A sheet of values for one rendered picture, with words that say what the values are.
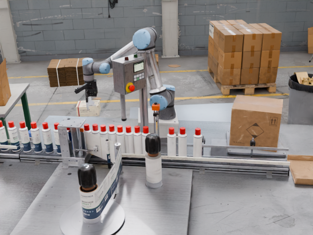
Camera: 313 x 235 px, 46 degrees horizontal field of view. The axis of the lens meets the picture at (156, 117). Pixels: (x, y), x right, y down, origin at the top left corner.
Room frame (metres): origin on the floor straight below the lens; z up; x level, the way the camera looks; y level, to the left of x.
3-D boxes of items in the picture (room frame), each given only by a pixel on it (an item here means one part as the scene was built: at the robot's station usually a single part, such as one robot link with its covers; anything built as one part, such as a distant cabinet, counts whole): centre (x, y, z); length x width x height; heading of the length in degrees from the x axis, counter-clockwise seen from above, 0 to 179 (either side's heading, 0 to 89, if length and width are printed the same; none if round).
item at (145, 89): (2.13, 0.08, 1.16); 0.04 x 0.04 x 0.67; 81
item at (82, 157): (1.95, 0.49, 1.01); 0.14 x 0.13 x 0.26; 81
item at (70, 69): (6.05, 1.44, 0.16); 0.65 x 0.54 x 0.32; 96
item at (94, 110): (2.52, 0.50, 0.99); 0.16 x 0.12 x 0.07; 92
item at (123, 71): (2.08, 0.15, 1.38); 0.17 x 0.10 x 0.19; 136
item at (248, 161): (1.90, -0.22, 0.91); 1.07 x 0.01 x 0.02; 81
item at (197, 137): (1.94, -0.24, 0.98); 0.05 x 0.05 x 0.20
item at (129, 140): (1.99, 0.17, 0.98); 0.05 x 0.05 x 0.20
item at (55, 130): (2.06, 0.61, 0.98); 0.05 x 0.05 x 0.20
